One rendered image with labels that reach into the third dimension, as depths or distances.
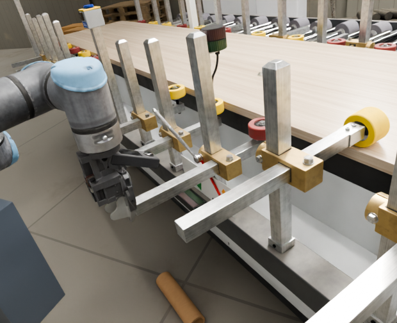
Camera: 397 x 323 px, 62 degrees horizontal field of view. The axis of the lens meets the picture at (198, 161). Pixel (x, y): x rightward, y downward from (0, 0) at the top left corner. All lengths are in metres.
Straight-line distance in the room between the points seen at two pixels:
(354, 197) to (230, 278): 0.93
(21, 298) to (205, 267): 0.84
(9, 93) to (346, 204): 0.80
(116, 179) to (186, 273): 1.10
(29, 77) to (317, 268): 0.71
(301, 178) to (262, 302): 1.04
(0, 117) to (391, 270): 0.65
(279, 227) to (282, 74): 0.35
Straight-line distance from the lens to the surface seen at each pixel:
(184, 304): 1.54
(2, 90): 0.69
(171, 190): 0.81
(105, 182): 0.70
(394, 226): 0.56
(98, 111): 0.63
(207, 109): 0.83
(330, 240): 0.99
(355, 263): 0.94
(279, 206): 0.74
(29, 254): 1.67
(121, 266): 1.88
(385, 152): 0.82
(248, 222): 0.91
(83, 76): 0.61
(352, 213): 0.94
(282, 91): 0.62
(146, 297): 1.71
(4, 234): 1.57
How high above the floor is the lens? 1.32
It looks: 31 degrees down
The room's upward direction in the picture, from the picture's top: 10 degrees counter-clockwise
